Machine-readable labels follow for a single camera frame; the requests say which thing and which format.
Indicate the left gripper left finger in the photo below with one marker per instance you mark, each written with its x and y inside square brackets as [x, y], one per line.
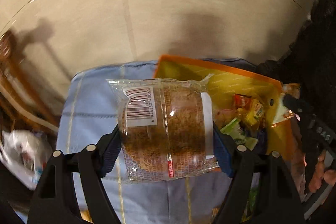
[54, 200]

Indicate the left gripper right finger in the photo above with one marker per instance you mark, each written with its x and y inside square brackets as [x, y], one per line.
[277, 199]

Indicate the clear brown bread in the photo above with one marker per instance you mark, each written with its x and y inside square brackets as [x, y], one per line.
[166, 128]

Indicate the person right hand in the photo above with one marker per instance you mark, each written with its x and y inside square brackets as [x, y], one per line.
[320, 174]

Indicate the white plastic bag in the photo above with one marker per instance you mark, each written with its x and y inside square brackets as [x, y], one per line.
[25, 155]

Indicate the yellow snack packet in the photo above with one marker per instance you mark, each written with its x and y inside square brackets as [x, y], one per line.
[254, 114]

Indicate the orange cardboard box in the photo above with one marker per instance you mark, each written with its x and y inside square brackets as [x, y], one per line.
[225, 82]

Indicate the green white snack packet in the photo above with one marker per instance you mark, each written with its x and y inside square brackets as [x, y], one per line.
[238, 134]

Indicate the red snack packet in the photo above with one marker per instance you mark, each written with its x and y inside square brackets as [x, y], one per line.
[242, 101]

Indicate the blue plaid bed sheet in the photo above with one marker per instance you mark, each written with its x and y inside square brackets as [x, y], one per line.
[90, 112]

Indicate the brown wooden chair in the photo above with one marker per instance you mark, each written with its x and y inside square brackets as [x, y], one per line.
[19, 99]

